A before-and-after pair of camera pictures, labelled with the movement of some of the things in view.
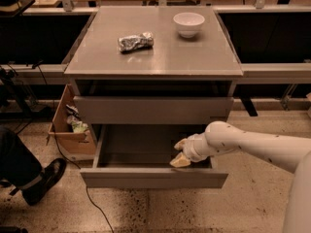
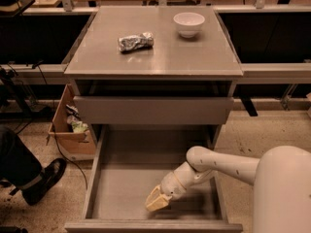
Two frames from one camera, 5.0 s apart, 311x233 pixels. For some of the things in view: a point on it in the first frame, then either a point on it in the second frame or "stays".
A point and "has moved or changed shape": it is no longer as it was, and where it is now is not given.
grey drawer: (139, 156) has moved or changed shape
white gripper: (191, 149) -> (169, 185)
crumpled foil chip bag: (136, 43) stays
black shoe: (51, 174) stays
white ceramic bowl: (189, 23) stays
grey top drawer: (110, 110) stays
